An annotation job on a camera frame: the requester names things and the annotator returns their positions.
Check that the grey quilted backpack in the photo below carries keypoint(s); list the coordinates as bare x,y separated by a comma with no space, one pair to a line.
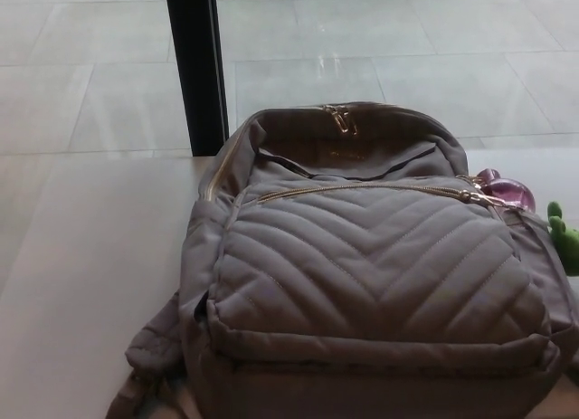
362,283

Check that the pink glass perfume bottle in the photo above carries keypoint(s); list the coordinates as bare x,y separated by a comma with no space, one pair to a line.
509,190

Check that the black vertical post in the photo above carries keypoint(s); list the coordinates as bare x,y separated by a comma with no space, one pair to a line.
195,66

